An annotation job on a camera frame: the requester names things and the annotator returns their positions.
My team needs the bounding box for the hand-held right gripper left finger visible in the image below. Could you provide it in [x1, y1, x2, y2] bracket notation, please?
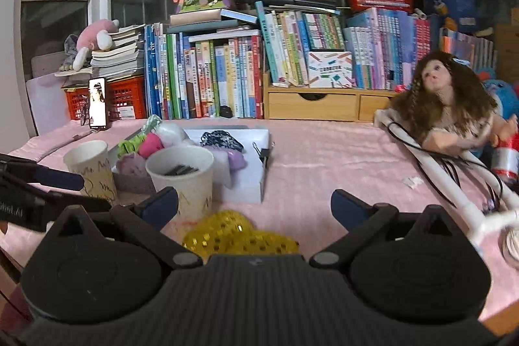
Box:
[53, 187, 202, 269]

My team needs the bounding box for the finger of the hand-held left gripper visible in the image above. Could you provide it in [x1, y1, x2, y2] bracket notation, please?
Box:
[0, 153, 85, 191]
[16, 184, 112, 223]

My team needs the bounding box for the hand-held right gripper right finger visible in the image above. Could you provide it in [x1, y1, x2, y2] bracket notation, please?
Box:
[309, 190, 463, 269]

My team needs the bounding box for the green and pink plush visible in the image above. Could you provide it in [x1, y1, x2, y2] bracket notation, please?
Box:
[117, 129, 165, 159]

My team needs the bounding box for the green white yarn ball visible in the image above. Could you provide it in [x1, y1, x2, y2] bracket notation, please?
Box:
[142, 114, 186, 147]

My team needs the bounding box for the gold sequin pouch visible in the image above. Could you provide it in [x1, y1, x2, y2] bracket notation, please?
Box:
[182, 210, 300, 261]

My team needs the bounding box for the purple plush toy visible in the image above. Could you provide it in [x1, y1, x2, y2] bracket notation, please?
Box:
[203, 145, 248, 172]

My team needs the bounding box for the dark blue floral pouch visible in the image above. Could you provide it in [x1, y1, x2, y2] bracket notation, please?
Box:
[199, 130, 245, 152]

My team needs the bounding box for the white shallow tray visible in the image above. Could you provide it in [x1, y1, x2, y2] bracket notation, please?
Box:
[113, 126, 272, 204]

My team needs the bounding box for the scribbled white paper cup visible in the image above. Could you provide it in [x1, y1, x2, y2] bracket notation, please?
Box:
[64, 140, 118, 205]

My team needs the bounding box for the cat drawing paper cup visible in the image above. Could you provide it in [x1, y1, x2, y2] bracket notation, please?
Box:
[145, 145, 215, 223]

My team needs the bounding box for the pink knotted fabric ball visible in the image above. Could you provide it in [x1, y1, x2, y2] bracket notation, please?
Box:
[117, 153, 150, 178]

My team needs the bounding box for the small bicycle model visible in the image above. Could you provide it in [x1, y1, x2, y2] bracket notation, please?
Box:
[79, 95, 91, 126]

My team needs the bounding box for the smartphone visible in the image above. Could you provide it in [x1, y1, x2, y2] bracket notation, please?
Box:
[88, 77, 108, 130]

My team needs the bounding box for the red plastic crate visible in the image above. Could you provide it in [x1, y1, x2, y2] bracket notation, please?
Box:
[61, 76, 147, 121]

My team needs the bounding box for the wooden drawer organiser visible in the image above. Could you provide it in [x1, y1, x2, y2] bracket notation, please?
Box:
[263, 72, 400, 122]

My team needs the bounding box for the grey plush elephant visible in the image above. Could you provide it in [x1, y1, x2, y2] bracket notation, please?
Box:
[59, 34, 79, 72]

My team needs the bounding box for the stack of flat books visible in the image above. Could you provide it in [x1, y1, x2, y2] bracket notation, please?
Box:
[90, 24, 146, 79]

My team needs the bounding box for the row of upright books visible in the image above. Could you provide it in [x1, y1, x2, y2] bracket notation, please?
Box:
[144, 22, 264, 120]

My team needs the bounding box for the white pencil print box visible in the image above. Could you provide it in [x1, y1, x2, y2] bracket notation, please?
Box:
[307, 51, 353, 88]

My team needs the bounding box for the pink plush rabbit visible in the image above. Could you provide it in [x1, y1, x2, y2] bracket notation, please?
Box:
[73, 19, 120, 70]

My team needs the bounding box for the brown haired doll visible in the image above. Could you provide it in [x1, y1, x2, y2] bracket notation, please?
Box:
[392, 51, 519, 158]

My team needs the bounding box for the row of blue pink books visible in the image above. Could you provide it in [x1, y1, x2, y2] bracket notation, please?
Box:
[344, 7, 431, 90]

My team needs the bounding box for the red and white roll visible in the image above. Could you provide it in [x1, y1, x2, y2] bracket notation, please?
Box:
[492, 135, 519, 185]

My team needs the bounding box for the row of leaning books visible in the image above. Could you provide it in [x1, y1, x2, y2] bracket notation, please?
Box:
[255, 1, 345, 85]

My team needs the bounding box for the beige flat book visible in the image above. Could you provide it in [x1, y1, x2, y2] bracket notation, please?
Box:
[169, 9, 222, 26]

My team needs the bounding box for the blue plush toy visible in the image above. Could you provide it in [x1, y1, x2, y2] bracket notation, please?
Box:
[482, 78, 519, 128]

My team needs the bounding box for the white flat book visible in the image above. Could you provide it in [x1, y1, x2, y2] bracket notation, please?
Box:
[221, 9, 258, 24]

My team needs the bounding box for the long black object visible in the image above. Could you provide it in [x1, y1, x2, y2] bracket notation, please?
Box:
[235, 0, 337, 10]

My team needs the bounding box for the white plastic frame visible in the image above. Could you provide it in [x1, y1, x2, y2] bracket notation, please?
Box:
[373, 109, 519, 245]

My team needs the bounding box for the black cable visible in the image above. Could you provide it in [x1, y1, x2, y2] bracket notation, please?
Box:
[385, 123, 503, 205]

